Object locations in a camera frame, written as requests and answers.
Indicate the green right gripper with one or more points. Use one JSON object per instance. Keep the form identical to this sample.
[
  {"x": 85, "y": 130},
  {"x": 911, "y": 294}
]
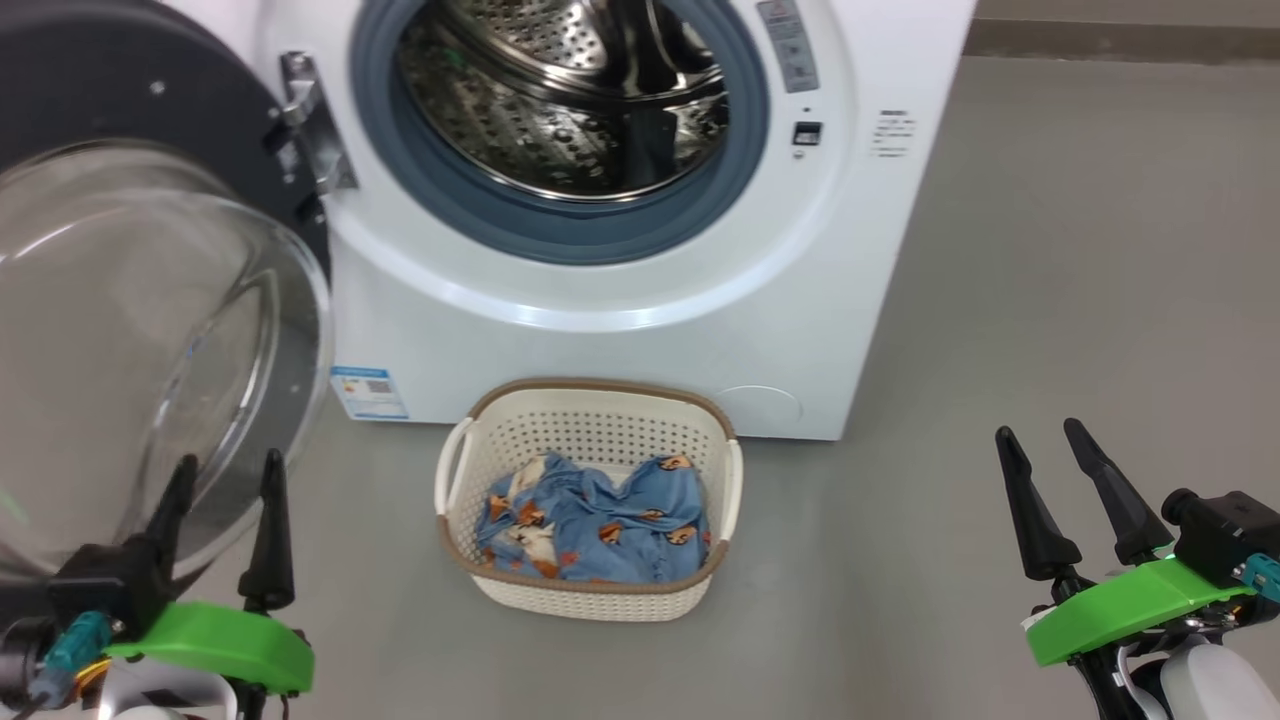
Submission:
[{"x": 1130, "y": 605}]

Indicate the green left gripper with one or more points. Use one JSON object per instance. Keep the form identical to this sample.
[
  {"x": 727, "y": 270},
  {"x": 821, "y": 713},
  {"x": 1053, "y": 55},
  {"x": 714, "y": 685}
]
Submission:
[{"x": 230, "y": 645}]

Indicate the blue and white bear-print garment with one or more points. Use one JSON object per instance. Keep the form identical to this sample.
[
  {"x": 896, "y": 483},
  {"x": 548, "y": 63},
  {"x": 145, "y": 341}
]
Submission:
[{"x": 525, "y": 525}]

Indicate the black round glass washer door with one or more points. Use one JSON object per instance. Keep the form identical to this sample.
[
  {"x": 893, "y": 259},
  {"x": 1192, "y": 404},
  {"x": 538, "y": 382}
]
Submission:
[{"x": 130, "y": 90}]

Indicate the metal door hinge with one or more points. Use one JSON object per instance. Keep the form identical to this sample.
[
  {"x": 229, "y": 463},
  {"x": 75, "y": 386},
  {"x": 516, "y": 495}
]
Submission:
[{"x": 310, "y": 140}]

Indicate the white front-load washing machine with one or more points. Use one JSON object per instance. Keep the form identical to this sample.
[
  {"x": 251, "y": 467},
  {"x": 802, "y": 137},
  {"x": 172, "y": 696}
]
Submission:
[{"x": 600, "y": 350}]

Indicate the black door latch slot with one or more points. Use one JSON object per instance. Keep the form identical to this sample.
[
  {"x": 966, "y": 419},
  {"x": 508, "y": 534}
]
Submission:
[{"x": 807, "y": 133}]

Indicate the stainless steel washing machine drum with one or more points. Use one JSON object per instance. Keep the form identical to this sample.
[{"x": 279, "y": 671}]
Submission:
[{"x": 520, "y": 130}]

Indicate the blue energy label sticker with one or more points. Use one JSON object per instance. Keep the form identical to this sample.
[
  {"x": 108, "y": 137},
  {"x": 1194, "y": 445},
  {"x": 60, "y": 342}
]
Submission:
[{"x": 368, "y": 393}]

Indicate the round white filter cover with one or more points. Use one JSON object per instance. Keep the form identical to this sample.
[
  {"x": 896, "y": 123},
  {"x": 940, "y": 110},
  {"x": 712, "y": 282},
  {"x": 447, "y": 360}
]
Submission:
[{"x": 760, "y": 407}]

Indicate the cream perforated laundry basket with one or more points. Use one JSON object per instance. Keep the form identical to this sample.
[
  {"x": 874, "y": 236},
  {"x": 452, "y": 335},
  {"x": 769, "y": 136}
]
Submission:
[{"x": 590, "y": 425}]

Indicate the small printed text sticker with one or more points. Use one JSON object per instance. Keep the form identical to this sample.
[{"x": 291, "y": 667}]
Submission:
[{"x": 892, "y": 133}]

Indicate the grey warning label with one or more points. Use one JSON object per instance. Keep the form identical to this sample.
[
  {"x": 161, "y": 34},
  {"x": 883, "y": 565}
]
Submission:
[{"x": 790, "y": 50}]

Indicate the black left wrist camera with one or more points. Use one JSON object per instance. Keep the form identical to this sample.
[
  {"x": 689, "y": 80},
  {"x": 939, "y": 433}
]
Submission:
[{"x": 100, "y": 590}]

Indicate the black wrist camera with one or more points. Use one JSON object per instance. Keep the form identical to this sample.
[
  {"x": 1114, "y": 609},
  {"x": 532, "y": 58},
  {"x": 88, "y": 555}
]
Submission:
[
  {"x": 100, "y": 590},
  {"x": 1225, "y": 530}
]

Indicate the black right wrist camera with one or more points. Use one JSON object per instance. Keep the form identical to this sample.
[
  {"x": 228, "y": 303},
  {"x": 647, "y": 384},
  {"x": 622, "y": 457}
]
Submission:
[{"x": 1225, "y": 530}]

